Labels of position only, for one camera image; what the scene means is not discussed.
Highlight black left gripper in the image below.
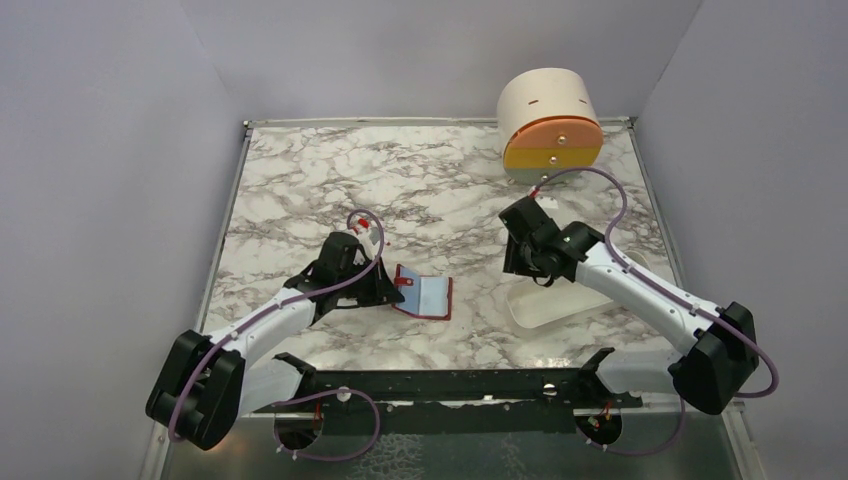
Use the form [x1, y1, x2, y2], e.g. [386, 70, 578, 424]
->
[337, 255, 405, 308]

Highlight red card holder wallet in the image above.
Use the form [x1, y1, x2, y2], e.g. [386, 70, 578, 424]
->
[392, 264, 453, 321]

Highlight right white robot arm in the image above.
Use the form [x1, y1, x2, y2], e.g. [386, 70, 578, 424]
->
[499, 197, 759, 415]

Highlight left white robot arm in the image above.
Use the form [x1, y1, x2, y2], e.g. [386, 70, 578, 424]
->
[145, 226, 403, 450]

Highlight white plastic tray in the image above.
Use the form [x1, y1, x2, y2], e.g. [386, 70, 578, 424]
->
[506, 280, 619, 337]

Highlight round pastel drawer organizer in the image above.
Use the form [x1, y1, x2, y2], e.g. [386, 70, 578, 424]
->
[496, 67, 604, 185]

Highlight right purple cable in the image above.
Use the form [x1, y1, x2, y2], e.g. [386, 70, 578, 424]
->
[527, 166, 781, 457]

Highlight purple cable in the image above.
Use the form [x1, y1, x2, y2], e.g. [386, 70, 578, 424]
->
[166, 209, 387, 444]
[527, 166, 781, 457]

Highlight black mounting rail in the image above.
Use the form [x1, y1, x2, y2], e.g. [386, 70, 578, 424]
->
[260, 368, 642, 436]

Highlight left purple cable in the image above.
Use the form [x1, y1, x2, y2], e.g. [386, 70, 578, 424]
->
[166, 209, 387, 444]

